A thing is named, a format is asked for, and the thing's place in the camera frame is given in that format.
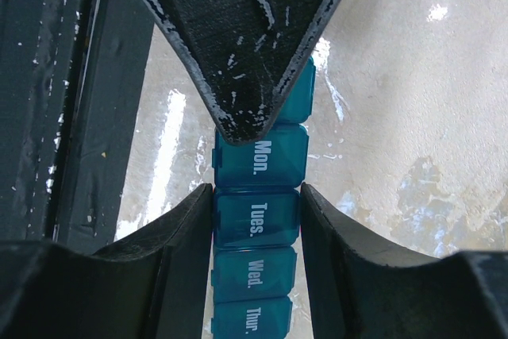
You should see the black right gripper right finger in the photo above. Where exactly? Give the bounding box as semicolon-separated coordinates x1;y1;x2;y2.
301;184;507;338

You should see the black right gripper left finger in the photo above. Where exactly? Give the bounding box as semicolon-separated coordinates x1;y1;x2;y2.
1;184;213;338

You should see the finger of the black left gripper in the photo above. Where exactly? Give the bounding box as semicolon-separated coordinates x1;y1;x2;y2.
142;0;341;145

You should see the teal weekly pill organizer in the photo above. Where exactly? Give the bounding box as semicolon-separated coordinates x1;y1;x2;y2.
210;60;316;338

